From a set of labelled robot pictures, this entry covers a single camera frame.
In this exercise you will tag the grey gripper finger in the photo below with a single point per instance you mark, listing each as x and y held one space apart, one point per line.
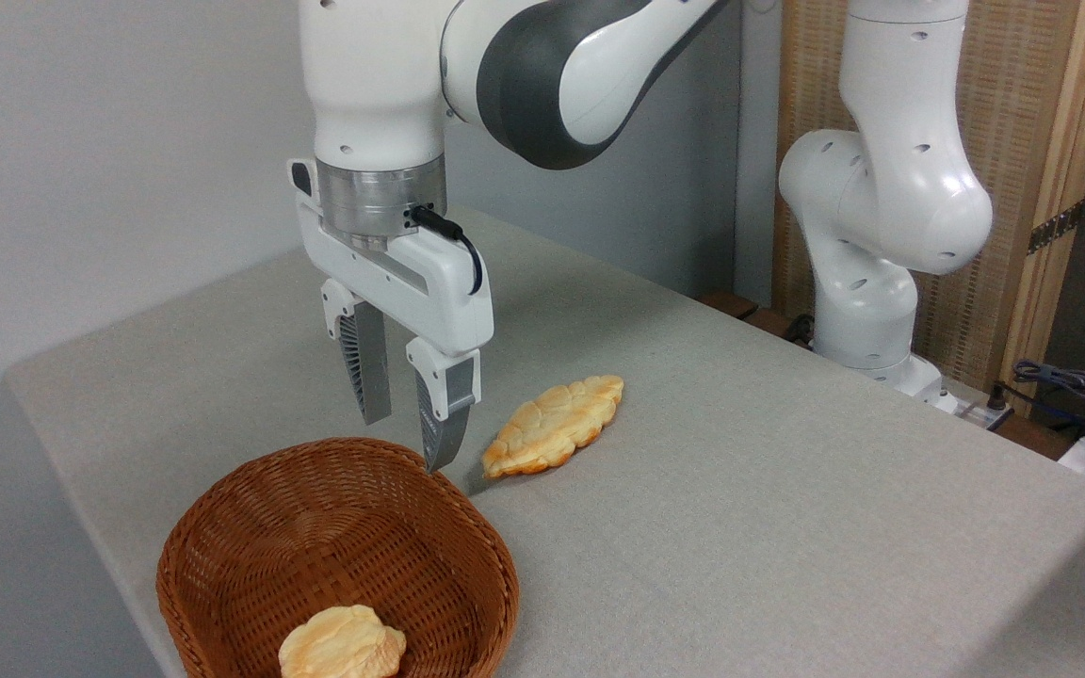
444 414
368 363

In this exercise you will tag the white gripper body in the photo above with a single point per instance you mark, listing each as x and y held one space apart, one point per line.
439 292

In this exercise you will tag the small round bread roll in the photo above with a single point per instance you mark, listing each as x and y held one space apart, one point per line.
340 645

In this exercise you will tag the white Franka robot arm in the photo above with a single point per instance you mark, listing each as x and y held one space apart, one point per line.
373 75

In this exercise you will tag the long flat braided bread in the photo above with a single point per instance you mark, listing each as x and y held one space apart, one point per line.
552 424

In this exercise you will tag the brown woven wicker basket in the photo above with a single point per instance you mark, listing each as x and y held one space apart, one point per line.
316 527

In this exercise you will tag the wooden woven folding screen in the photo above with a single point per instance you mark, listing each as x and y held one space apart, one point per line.
1023 94

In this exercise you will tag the metal screen hinge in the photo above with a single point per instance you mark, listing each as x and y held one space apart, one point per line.
1056 227

